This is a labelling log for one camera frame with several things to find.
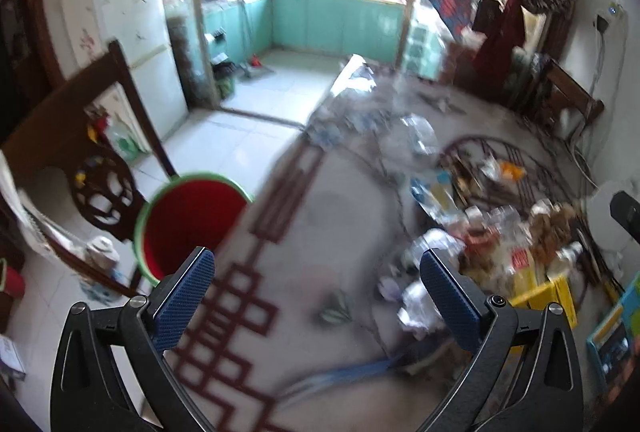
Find floral printed tablecloth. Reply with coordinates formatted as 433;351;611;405
170;56;580;431

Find white crumpled tissue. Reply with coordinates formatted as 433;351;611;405
397;281;442;340

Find teal kitchen cabinets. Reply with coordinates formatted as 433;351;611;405
202;0;404;65

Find white refrigerator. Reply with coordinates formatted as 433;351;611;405
60;0;188;140

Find dark carved wooden chair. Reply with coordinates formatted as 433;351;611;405
1;40;177;298

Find small black green bin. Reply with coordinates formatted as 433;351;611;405
212;61;236;101

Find clear plastic bottle yellow liquid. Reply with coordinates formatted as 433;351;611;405
546;241;584;281

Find white handbag with pearl chain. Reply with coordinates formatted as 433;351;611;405
86;236;120;272

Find white paper towel roll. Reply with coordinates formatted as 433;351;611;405
586;180;637;252

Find blue colourful book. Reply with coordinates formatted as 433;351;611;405
587;275;640;392

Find clear plastic bag blue contents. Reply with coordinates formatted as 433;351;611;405
380;114;440;173

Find red broom with dustpan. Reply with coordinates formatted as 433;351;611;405
241;0;273;80

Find dark wooden side chair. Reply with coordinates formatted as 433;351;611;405
527;60;604;141

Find red bin with green rim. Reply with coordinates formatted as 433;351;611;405
134;172;253;286

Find yellow plastic crate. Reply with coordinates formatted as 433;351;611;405
510;275;578;329

